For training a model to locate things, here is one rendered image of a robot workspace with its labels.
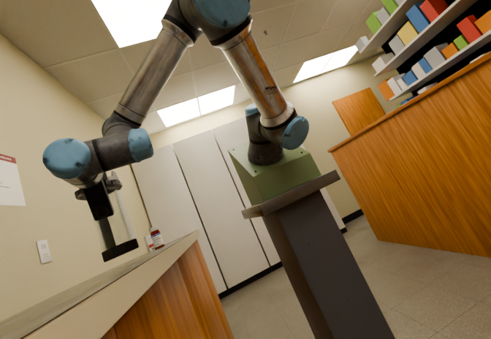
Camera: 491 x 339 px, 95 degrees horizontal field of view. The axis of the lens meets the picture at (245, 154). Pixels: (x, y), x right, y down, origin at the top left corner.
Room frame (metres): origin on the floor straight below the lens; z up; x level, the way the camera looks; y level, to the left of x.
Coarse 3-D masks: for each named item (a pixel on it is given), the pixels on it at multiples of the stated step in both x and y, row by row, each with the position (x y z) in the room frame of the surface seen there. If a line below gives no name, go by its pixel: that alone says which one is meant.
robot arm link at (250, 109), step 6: (246, 108) 0.78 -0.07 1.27; (252, 108) 0.76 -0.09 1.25; (246, 114) 0.79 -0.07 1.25; (252, 114) 0.77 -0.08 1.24; (258, 114) 0.76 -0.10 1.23; (246, 120) 0.81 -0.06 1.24; (252, 120) 0.78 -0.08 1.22; (258, 120) 0.76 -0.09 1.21; (252, 126) 0.80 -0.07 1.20; (258, 126) 0.77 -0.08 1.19; (252, 132) 0.82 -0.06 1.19; (258, 132) 0.79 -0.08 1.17; (252, 138) 0.84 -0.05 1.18; (258, 138) 0.83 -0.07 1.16; (264, 138) 0.80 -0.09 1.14
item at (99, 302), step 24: (192, 240) 1.01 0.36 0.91; (144, 264) 0.39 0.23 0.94; (168, 264) 0.53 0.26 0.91; (72, 288) 0.88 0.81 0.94; (96, 288) 0.29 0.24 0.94; (120, 288) 0.29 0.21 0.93; (144, 288) 0.36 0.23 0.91; (24, 312) 0.62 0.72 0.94; (48, 312) 0.26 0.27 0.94; (72, 312) 0.20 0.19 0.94; (96, 312) 0.23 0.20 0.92; (120, 312) 0.28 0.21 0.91; (0, 336) 0.23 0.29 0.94; (24, 336) 0.15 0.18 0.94; (48, 336) 0.17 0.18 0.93; (72, 336) 0.19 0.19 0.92; (96, 336) 0.22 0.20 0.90
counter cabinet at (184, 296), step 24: (192, 264) 0.98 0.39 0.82; (168, 288) 0.57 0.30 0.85; (192, 288) 0.83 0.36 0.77; (144, 312) 0.41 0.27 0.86; (168, 312) 0.52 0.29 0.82; (192, 312) 0.72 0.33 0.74; (216, 312) 1.14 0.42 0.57; (120, 336) 0.32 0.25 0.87; (144, 336) 0.38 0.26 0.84; (168, 336) 0.48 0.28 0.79; (192, 336) 0.64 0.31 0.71; (216, 336) 0.94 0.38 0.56
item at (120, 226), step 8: (112, 192) 0.68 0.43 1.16; (120, 192) 0.72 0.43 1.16; (112, 200) 0.68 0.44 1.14; (120, 200) 0.70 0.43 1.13; (120, 208) 0.69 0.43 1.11; (112, 216) 0.67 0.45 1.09; (120, 216) 0.69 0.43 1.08; (128, 216) 0.72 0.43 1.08; (96, 224) 0.67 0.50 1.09; (104, 224) 0.66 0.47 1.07; (112, 224) 0.67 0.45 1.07; (120, 224) 0.68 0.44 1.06; (128, 224) 0.70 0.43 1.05; (104, 232) 0.66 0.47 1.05; (112, 232) 0.66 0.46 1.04; (120, 232) 0.68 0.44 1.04; (128, 232) 0.69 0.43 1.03; (104, 240) 0.66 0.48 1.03; (112, 240) 0.66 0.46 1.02; (120, 240) 0.67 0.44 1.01; (128, 240) 0.69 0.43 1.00; (104, 248) 0.66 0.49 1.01
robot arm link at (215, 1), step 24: (192, 0) 0.39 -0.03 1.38; (216, 0) 0.38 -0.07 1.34; (240, 0) 0.40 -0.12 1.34; (192, 24) 0.47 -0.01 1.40; (216, 24) 0.41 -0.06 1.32; (240, 24) 0.43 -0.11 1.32; (240, 48) 0.48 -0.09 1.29; (240, 72) 0.53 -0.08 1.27; (264, 72) 0.55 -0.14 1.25; (264, 96) 0.59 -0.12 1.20; (264, 120) 0.68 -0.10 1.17; (288, 120) 0.66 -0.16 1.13; (288, 144) 0.70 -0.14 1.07
